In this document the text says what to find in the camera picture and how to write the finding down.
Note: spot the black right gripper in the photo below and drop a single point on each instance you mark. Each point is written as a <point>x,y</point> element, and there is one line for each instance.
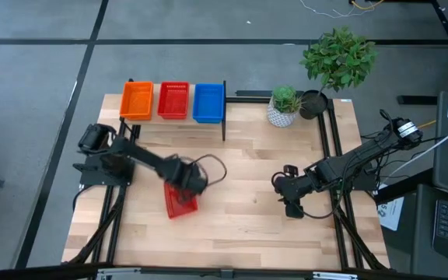
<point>292,188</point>

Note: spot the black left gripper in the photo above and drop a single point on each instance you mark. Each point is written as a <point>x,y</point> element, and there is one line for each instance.
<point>191,177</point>

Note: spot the red slotted plastic basket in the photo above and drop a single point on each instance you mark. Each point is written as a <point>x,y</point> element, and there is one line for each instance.
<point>173,101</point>
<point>181,208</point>

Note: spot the blue slotted plastic basket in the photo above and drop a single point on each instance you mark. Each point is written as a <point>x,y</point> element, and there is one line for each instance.
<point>208,103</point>

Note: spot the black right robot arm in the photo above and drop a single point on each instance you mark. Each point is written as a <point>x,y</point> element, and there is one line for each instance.
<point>364,157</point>

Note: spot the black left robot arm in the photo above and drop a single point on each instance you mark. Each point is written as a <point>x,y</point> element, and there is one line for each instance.
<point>138,153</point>

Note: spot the orange slotted plastic basket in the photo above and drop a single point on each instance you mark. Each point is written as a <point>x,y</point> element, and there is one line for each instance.
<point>136,101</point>

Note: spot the white printed paper sheet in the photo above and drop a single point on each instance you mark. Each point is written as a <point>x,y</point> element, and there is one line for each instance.
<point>391,212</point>

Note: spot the succulent in white patterned pot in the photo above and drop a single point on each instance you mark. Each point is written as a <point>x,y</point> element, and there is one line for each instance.
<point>284,109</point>

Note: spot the dark grey laptop desk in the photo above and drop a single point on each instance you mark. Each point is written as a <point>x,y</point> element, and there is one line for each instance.
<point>422,241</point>

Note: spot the leafy plant in black pot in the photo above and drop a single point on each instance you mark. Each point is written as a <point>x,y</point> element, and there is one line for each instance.
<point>338,58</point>

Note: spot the wooden shelf with black frame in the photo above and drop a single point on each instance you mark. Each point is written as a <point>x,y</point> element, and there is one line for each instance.
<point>224,130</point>

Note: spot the grey metal bracket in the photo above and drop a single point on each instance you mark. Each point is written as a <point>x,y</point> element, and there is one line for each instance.
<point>119,274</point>
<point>334,276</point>

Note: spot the black frame crossbar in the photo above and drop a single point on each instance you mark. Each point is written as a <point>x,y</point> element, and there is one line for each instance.
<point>247,100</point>

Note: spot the black table edge rail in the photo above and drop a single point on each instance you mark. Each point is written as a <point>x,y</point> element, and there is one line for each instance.
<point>177,273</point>

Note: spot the black desk leg frame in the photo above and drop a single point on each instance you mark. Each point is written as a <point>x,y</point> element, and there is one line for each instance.
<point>447,35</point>

